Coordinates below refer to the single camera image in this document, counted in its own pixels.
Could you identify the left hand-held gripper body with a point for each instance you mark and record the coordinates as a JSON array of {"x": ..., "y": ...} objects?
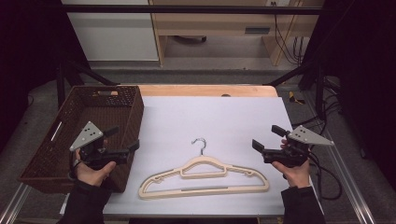
[{"x": 88, "y": 135}]

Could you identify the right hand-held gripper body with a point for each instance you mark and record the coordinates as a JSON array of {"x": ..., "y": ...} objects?
[{"x": 289, "y": 154}]

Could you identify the brown woven plastic basket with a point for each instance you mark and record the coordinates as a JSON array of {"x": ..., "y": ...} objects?
[{"x": 93, "y": 109}]

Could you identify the person's right hand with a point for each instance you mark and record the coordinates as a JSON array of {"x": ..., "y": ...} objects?
[{"x": 295, "y": 175}]

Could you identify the person's left hand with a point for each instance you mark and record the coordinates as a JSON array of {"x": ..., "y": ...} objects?
[{"x": 93, "y": 175}]

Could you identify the yellow and black tool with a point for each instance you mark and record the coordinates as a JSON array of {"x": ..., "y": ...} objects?
[{"x": 294, "y": 98}]

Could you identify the white table sheet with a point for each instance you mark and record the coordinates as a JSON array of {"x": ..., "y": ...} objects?
[{"x": 218, "y": 118}]

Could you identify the white cabinet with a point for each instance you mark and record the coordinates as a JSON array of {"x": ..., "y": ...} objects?
[{"x": 112, "y": 37}]

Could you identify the dark curtain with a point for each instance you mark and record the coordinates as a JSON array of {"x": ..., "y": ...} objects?
[
  {"x": 28, "y": 62},
  {"x": 367, "y": 77}
]

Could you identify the light wooden desk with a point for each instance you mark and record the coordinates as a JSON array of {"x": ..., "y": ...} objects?
[{"x": 214, "y": 23}]

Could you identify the aluminium frame rail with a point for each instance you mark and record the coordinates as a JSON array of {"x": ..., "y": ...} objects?
[
  {"x": 345, "y": 174},
  {"x": 14, "y": 203}
]

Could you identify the black slanted frame strut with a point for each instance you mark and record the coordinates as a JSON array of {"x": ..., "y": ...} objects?
[
  {"x": 90, "y": 74},
  {"x": 295, "y": 73}
]

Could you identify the black horizontal frame bar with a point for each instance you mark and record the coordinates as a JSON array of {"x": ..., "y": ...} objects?
[{"x": 186, "y": 9}]

